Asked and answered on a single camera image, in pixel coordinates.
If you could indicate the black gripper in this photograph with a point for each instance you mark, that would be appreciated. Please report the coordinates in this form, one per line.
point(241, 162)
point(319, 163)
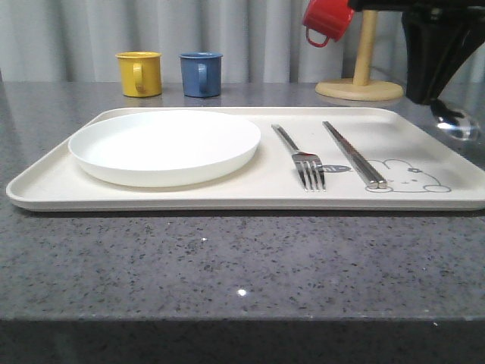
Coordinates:
point(438, 43)

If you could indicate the blue mug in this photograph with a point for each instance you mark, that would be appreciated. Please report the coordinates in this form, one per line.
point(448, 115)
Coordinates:
point(201, 74)

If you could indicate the white round plate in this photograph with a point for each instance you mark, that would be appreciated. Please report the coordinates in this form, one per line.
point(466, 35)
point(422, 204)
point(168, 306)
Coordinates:
point(165, 148)

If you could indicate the steel fork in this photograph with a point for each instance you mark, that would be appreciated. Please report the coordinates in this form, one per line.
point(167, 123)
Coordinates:
point(308, 165)

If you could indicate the beige rabbit serving tray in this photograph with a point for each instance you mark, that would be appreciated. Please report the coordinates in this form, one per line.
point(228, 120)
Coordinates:
point(375, 158)

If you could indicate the red mug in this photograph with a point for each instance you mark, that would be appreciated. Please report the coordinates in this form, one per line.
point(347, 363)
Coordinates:
point(330, 18)

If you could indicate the steel spoon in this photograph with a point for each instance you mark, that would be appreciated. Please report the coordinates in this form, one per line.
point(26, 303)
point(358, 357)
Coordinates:
point(454, 121)

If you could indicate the wooden mug tree stand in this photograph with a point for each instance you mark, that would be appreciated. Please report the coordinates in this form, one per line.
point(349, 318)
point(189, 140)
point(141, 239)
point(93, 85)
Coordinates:
point(361, 87)

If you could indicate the yellow mug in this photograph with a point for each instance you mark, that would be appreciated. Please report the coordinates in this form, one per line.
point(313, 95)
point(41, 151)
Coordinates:
point(140, 73)

